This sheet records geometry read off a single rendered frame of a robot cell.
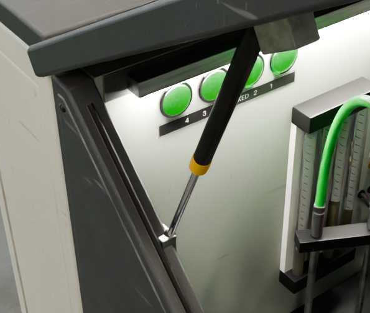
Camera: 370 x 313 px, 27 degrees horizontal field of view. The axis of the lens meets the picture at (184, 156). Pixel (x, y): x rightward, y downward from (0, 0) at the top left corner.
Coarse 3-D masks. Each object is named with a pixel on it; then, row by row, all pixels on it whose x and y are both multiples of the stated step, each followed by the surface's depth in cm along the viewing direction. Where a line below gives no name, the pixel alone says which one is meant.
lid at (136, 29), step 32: (160, 0) 60; (192, 0) 56; (224, 0) 52; (256, 0) 50; (288, 0) 47; (320, 0) 45; (352, 0) 43; (96, 32) 71; (128, 32) 66; (160, 32) 61; (192, 32) 57; (224, 32) 54; (256, 32) 55; (288, 32) 52; (32, 64) 88; (64, 64) 80
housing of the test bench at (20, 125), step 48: (0, 0) 95; (48, 0) 95; (96, 0) 95; (144, 0) 94; (0, 48) 101; (0, 96) 109; (48, 96) 93; (0, 144) 118; (48, 144) 99; (0, 192) 127; (48, 192) 107; (48, 240) 115; (48, 288) 125
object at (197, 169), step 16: (240, 48) 59; (256, 48) 58; (240, 64) 60; (224, 80) 63; (240, 80) 61; (224, 96) 64; (224, 112) 65; (208, 128) 68; (224, 128) 68; (208, 144) 70; (192, 160) 73; (208, 160) 72; (192, 176) 76; (176, 224) 85; (160, 240) 87; (176, 240) 88
